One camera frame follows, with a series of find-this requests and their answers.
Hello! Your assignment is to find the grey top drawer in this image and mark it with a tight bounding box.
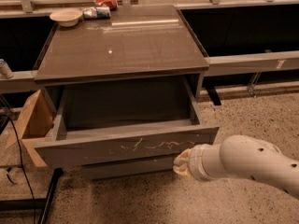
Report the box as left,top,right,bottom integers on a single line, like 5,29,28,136
36,77,219,167

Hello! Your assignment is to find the grey drawer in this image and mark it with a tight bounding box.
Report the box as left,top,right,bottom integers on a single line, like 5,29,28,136
82,154,176,180
36,77,219,167

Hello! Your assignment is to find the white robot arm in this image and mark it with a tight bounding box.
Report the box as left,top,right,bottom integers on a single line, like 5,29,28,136
173,135,299,199

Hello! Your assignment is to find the grey lower drawer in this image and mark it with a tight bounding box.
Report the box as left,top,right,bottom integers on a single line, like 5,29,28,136
82,154,176,180

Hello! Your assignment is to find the grey cabinet with glossy top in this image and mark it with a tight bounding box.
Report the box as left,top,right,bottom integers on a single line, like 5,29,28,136
35,6,208,98

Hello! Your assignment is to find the cardboard box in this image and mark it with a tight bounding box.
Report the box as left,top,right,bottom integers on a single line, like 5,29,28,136
6,90,53,167

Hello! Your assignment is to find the blue white snack bag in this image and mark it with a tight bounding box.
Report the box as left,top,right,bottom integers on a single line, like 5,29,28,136
82,7,111,19

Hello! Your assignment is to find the red orange snack bag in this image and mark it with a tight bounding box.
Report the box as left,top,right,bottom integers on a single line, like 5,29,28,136
94,0,118,10

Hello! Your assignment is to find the white bowl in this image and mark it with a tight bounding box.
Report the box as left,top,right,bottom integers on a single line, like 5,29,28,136
50,7,82,27

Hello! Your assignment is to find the grey horizontal rail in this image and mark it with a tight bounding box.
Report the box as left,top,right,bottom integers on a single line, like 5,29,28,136
0,50,299,93

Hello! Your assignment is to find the black cable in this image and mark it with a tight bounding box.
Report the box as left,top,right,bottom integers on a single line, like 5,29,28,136
0,109,37,224

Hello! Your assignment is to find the white can on rail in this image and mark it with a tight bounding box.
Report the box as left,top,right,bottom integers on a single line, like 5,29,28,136
0,59,14,79

